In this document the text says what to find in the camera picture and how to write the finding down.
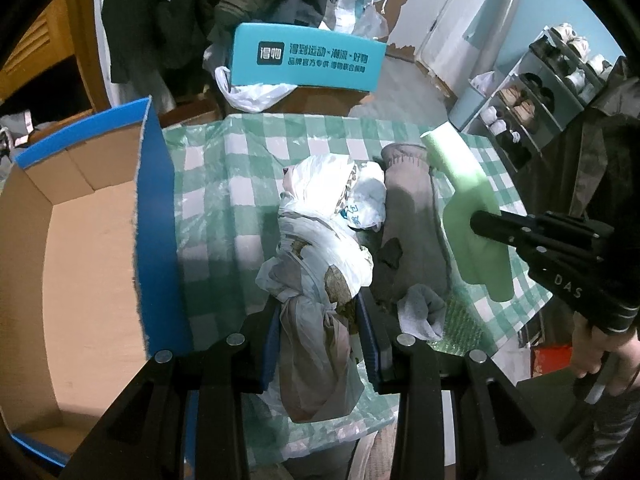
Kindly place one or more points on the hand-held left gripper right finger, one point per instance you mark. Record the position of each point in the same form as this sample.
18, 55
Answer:
372, 350

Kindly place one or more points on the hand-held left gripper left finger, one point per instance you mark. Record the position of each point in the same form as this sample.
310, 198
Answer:
267, 355

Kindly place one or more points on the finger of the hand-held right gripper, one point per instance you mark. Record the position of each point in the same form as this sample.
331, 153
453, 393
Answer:
580, 225
500, 227

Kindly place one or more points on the green foam piece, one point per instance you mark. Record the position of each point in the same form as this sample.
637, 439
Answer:
465, 190

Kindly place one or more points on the green bubble wrap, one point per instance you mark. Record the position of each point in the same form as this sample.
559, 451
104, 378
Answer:
460, 325

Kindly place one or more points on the grey knitted sock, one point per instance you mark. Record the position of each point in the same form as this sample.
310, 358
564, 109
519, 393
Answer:
410, 200

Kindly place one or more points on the large white plastic bag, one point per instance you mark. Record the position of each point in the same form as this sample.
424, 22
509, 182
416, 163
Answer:
310, 240

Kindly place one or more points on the blue-rimmed cardboard box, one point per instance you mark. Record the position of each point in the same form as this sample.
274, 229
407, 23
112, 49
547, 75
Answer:
90, 285

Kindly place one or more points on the person's right hand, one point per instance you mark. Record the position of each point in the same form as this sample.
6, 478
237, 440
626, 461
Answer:
587, 350

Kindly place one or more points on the red container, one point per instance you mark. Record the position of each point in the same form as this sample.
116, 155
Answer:
550, 362

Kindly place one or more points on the grey shoe rack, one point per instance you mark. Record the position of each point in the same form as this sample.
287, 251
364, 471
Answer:
472, 107

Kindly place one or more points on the small blue-printed plastic bag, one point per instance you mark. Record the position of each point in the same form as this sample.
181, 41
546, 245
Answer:
367, 200

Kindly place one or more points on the small white bag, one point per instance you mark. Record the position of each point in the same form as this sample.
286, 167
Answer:
484, 82

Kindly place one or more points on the brown cardboard carton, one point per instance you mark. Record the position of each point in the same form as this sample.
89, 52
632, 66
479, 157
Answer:
325, 102

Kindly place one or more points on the white door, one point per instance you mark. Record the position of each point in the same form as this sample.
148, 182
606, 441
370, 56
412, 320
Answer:
465, 10

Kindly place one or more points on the teal printed box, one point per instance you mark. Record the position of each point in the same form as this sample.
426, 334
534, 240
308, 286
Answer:
310, 55

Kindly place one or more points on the crumpled white plastic bag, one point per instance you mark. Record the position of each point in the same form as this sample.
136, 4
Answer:
250, 92

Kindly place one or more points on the clear blue plastic bag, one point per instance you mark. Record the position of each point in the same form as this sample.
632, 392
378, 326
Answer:
355, 0

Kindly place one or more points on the black hanging coat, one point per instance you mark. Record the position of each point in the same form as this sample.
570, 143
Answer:
155, 20

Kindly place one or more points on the wooden chair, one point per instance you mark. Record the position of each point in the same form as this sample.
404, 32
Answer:
45, 35

